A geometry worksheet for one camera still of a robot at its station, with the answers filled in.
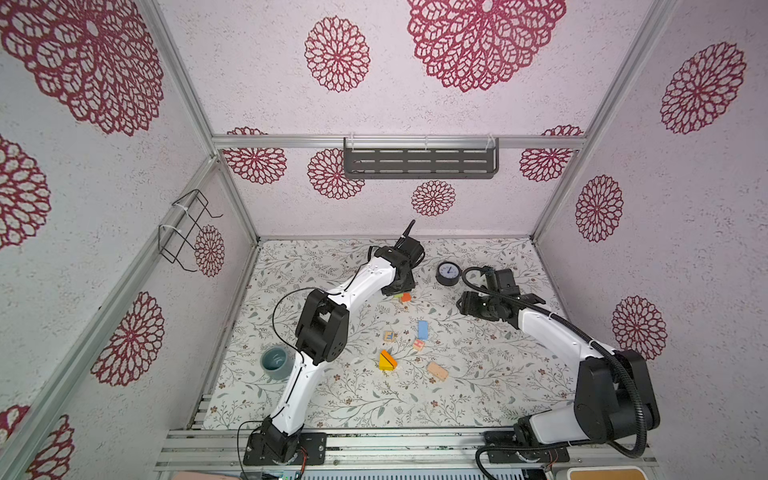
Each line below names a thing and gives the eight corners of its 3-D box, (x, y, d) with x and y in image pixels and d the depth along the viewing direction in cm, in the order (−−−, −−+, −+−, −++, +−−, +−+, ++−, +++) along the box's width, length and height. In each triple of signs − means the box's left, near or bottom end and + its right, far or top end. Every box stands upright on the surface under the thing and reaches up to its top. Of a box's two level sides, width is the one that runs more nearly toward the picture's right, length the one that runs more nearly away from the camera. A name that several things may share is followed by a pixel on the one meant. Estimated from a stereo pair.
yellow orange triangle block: (379, 370, 89) (379, 366, 86) (379, 354, 92) (379, 350, 90) (397, 370, 89) (398, 366, 86) (397, 354, 92) (397, 350, 90)
